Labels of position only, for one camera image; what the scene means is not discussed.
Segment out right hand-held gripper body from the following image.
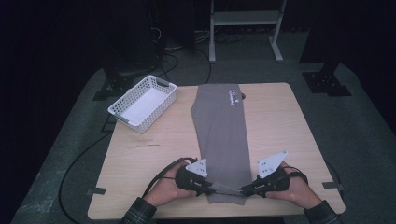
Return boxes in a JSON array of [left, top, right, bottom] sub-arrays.
[[256, 150, 290, 199]]

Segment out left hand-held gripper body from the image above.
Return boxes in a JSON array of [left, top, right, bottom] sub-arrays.
[[175, 158, 209, 198]]

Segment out grey pants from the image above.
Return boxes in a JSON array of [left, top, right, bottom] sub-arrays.
[[190, 83, 253, 205]]

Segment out white perforated plastic basket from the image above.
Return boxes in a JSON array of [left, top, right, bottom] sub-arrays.
[[106, 75, 177, 134]]

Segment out person's right hand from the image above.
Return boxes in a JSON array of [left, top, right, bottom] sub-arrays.
[[265, 162, 323, 210]]

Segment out person's left hand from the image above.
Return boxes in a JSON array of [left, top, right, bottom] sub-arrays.
[[143, 161, 198, 208]]

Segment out grey tape strip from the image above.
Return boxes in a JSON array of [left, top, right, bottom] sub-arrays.
[[85, 187, 107, 196], [321, 181, 345, 190]]

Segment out black tape square outline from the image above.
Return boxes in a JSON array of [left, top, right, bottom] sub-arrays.
[[101, 113, 120, 133]]

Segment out black stand base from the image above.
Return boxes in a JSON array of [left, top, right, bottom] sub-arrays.
[[302, 60, 353, 97], [92, 62, 163, 101]]

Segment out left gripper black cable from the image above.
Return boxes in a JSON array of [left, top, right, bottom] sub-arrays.
[[143, 157, 199, 199]]

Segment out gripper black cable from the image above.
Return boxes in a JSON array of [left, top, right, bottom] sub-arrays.
[[286, 166, 309, 186], [143, 157, 199, 199]]

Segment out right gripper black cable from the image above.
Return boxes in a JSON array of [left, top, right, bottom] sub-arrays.
[[286, 166, 309, 186]]

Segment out thin black floor cable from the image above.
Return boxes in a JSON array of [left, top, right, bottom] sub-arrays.
[[195, 46, 213, 85]]

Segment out looped black floor cable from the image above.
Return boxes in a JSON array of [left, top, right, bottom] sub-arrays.
[[146, 52, 180, 83]]

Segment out long black floor cable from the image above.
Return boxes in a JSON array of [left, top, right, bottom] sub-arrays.
[[58, 132, 113, 224]]

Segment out white metal stand frame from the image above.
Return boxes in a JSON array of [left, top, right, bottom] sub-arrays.
[[208, 0, 288, 64]]

